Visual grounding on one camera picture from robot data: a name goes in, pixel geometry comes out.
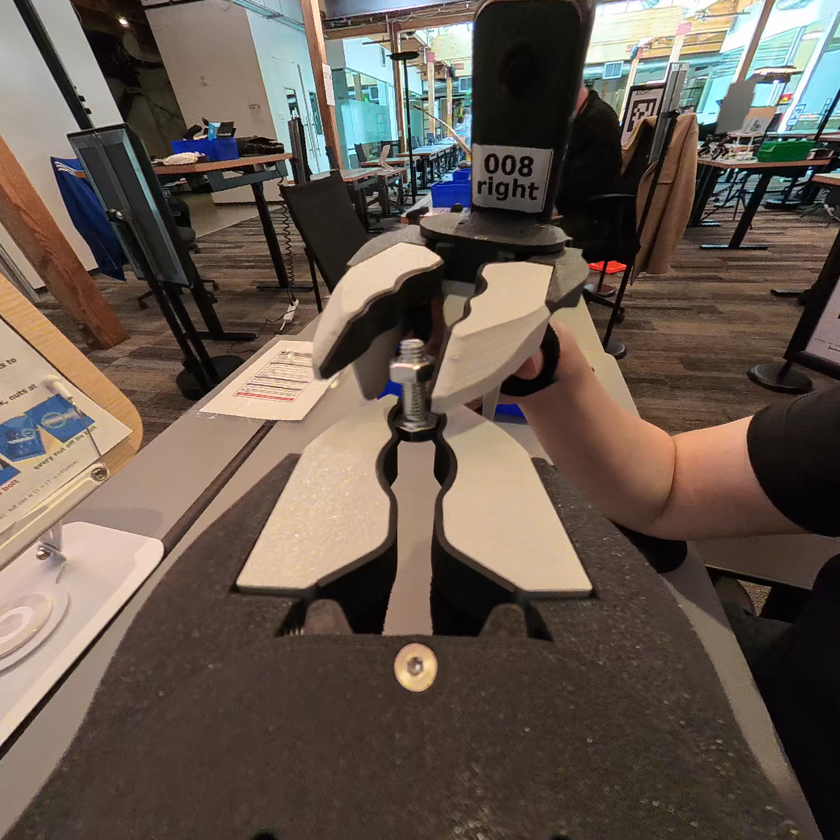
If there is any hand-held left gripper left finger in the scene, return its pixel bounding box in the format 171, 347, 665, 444
235, 397, 403, 632

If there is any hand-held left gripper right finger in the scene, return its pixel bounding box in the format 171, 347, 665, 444
430, 399, 593, 635

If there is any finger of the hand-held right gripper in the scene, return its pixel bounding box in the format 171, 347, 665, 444
311, 243, 447, 400
430, 262, 555, 411

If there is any blue divided plastic bin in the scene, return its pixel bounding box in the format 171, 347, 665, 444
377, 381, 527, 420

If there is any silver hex bolt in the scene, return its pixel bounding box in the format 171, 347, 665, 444
392, 339, 439, 439

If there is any person's right forearm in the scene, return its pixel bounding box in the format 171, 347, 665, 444
558, 387, 811, 542

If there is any person's right hand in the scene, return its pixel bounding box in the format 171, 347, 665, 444
507, 323, 613, 475

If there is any small fiducial marker sign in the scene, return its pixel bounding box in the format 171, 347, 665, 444
620, 82, 665, 142

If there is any black coat rack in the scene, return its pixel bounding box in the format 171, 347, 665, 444
600, 108, 683, 361

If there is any white printed paper sheet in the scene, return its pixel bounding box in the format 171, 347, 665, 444
199, 338, 333, 422

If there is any black floor lamp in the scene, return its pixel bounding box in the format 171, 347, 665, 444
389, 49, 422, 206

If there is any beige hanging coat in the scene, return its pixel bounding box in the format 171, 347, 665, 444
622, 113, 701, 277

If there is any wooden top desk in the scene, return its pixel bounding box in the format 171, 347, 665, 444
152, 152, 315, 291
692, 154, 836, 252

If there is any white stand base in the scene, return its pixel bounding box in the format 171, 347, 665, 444
0, 521, 165, 746

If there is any black monitor on stand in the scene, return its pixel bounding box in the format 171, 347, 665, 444
67, 123, 245, 401

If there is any green plastic bin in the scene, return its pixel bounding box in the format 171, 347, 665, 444
756, 140, 823, 163

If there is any blue hanging jacket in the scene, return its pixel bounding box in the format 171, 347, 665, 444
51, 156, 130, 282

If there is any large fiducial marker sign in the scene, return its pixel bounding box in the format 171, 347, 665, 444
748, 249, 840, 396

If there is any wire page holder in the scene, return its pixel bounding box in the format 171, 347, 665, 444
41, 375, 110, 485

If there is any wooden post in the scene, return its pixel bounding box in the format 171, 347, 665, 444
0, 134, 130, 350

